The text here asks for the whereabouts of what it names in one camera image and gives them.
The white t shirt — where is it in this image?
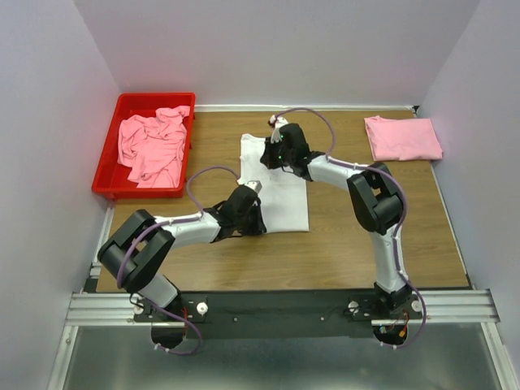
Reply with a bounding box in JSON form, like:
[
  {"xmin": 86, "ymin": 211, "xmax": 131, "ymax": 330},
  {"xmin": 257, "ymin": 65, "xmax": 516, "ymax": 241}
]
[{"xmin": 238, "ymin": 134, "xmax": 310, "ymax": 233}]

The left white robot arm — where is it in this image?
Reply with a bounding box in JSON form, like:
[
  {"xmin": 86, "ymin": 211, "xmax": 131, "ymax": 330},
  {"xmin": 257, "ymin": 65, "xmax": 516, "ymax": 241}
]
[{"xmin": 97, "ymin": 180, "xmax": 267, "ymax": 315}]

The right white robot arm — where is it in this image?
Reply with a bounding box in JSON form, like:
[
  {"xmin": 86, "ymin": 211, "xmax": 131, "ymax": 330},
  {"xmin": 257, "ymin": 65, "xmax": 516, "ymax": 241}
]
[{"xmin": 260, "ymin": 123, "xmax": 413, "ymax": 316}]

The folded pink t shirt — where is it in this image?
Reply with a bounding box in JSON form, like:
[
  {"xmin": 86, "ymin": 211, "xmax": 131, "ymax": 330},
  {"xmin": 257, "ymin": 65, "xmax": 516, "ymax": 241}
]
[{"xmin": 364, "ymin": 115, "xmax": 443, "ymax": 162}]

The crumpled pink t shirt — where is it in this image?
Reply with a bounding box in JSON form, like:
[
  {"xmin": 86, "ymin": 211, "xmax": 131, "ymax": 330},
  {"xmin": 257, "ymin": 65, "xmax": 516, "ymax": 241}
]
[{"xmin": 118, "ymin": 106, "xmax": 191, "ymax": 189}]

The red plastic bin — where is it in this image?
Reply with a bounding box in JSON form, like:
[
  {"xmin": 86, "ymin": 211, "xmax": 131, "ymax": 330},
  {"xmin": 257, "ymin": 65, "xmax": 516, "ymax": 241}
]
[{"xmin": 92, "ymin": 92, "xmax": 196, "ymax": 201}]

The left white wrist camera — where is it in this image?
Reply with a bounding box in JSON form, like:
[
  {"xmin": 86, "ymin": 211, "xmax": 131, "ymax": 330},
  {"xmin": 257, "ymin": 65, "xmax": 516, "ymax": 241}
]
[{"xmin": 245, "ymin": 180, "xmax": 262, "ymax": 193}]

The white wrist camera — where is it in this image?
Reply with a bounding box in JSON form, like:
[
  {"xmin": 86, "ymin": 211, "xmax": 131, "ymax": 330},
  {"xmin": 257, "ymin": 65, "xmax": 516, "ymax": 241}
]
[
  {"xmin": 245, "ymin": 180, "xmax": 262, "ymax": 193},
  {"xmin": 268, "ymin": 115, "xmax": 288, "ymax": 144}
]

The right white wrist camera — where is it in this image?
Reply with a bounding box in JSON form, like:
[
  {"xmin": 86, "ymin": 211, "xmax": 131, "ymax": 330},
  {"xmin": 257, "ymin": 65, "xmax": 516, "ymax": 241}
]
[{"xmin": 268, "ymin": 115, "xmax": 288, "ymax": 144}]

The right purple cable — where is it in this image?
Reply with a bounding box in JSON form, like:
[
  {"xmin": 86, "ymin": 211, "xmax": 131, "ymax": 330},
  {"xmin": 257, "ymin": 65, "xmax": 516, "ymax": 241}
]
[{"xmin": 267, "ymin": 107, "xmax": 430, "ymax": 350}]

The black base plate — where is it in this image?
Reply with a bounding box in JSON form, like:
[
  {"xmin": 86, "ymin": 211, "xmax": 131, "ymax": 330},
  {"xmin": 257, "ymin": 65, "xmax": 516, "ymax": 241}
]
[{"xmin": 133, "ymin": 288, "xmax": 423, "ymax": 342}]

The aluminium frame rail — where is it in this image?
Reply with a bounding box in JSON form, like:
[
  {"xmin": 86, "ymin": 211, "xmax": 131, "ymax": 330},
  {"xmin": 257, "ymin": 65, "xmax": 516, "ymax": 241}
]
[{"xmin": 50, "ymin": 206, "xmax": 519, "ymax": 389}]

